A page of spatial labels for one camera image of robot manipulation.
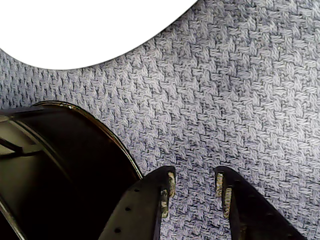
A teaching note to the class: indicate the blue woven tablecloth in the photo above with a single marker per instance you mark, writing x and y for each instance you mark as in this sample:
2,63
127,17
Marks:
225,100

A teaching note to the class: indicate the white round plate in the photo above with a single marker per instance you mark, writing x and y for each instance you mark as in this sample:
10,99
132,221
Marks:
75,30

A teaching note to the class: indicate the black metal bucket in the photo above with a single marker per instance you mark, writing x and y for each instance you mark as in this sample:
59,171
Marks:
62,175

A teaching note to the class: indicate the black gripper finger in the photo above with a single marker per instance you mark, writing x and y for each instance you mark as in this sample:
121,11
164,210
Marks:
145,207
250,212

